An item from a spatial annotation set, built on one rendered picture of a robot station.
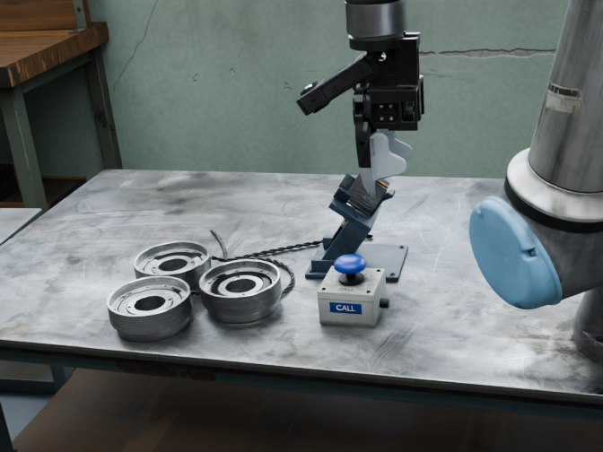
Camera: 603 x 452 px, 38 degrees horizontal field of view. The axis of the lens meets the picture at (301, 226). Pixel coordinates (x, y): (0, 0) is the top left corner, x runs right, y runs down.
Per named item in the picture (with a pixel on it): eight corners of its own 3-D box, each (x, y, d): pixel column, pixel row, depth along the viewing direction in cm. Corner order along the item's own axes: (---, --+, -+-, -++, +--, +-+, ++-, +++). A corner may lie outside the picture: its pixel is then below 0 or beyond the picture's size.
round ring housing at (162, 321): (142, 354, 106) (136, 325, 104) (96, 326, 113) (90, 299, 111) (210, 319, 112) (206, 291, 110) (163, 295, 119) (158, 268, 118)
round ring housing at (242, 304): (300, 302, 114) (296, 274, 112) (235, 334, 108) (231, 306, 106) (249, 279, 121) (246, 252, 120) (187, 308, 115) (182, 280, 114)
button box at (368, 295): (318, 324, 109) (316, 289, 107) (334, 296, 115) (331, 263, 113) (383, 328, 106) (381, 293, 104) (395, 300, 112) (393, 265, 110)
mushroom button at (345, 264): (333, 300, 109) (329, 265, 107) (341, 285, 112) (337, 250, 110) (364, 302, 107) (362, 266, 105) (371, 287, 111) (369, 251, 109)
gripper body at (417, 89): (417, 136, 109) (414, 39, 104) (349, 136, 111) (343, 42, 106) (424, 117, 116) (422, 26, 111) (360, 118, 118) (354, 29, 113)
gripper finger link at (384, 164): (406, 204, 113) (404, 134, 110) (360, 204, 114) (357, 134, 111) (408, 197, 116) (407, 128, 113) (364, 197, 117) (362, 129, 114)
